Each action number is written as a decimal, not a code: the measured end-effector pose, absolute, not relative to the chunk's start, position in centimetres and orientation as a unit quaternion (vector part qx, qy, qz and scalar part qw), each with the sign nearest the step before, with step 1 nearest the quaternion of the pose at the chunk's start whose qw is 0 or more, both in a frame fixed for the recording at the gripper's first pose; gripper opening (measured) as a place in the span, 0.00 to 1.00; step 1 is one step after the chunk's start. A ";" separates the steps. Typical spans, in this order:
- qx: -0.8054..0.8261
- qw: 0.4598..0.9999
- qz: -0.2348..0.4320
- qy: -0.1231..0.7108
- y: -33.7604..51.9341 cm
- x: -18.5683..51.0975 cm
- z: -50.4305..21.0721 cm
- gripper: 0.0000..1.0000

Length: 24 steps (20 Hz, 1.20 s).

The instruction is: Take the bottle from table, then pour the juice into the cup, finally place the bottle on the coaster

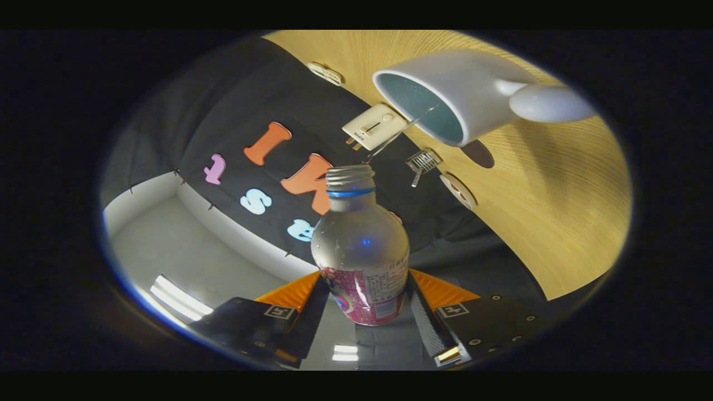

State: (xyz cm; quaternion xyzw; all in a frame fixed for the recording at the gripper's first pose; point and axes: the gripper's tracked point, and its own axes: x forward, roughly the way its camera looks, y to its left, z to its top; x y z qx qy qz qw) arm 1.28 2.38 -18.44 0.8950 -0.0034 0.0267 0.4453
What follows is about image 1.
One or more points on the white divided dish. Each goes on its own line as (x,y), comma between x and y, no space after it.
(325,73)

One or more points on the white cup with blue inside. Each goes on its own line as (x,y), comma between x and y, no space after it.
(479,83)

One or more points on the dark brown round coaster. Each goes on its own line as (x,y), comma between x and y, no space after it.
(480,156)

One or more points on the white oval plate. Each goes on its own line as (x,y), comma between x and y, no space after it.
(458,192)

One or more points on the silver bottle with red label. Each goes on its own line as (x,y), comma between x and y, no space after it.
(359,250)

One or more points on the white toaster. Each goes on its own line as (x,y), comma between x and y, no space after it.
(370,125)

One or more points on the ceiling light panel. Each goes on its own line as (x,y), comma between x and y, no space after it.
(345,353)
(181,299)

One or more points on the clear juice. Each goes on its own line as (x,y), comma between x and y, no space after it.
(399,136)

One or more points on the brown toast slice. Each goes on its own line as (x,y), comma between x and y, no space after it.
(354,145)

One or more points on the wooden table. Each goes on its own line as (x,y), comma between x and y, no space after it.
(557,211)

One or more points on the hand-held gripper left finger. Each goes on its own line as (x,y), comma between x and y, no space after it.
(312,323)

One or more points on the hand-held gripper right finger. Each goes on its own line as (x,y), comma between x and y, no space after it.
(428,328)

